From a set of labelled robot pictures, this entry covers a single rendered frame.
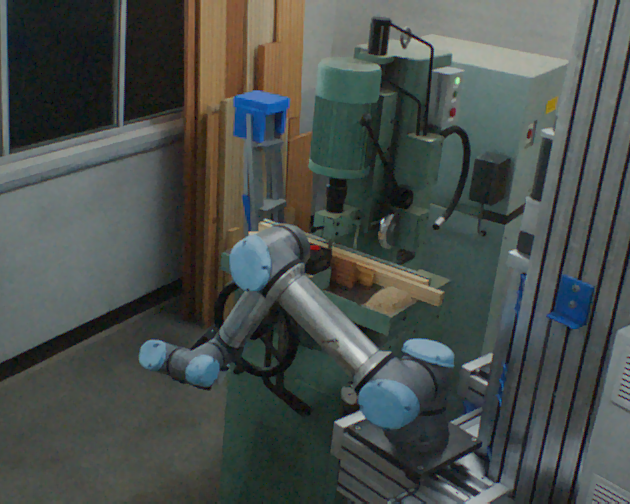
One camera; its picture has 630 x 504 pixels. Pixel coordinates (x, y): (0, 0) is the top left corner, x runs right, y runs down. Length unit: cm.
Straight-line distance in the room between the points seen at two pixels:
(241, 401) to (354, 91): 104
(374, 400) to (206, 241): 235
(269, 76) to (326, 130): 181
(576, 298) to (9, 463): 217
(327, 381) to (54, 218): 153
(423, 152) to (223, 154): 151
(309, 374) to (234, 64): 193
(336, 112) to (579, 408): 106
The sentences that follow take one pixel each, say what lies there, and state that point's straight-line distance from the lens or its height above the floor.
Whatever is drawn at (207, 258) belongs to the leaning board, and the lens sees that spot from 433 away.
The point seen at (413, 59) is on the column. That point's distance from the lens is 286.
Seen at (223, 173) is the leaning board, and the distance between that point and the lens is 422.
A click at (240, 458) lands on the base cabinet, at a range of 320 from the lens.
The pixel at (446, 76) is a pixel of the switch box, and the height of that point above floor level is 147.
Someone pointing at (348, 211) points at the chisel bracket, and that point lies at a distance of 288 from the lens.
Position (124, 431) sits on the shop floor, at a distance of 373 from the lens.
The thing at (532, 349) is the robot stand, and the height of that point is 108.
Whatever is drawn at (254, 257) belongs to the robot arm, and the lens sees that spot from 212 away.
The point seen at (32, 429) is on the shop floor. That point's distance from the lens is 376.
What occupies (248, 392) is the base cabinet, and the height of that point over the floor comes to 48.
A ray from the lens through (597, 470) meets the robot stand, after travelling 214.
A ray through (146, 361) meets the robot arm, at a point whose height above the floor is 84.
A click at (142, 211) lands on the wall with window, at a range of 435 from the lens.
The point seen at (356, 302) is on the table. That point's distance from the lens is 271.
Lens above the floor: 203
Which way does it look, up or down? 22 degrees down
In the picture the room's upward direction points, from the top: 6 degrees clockwise
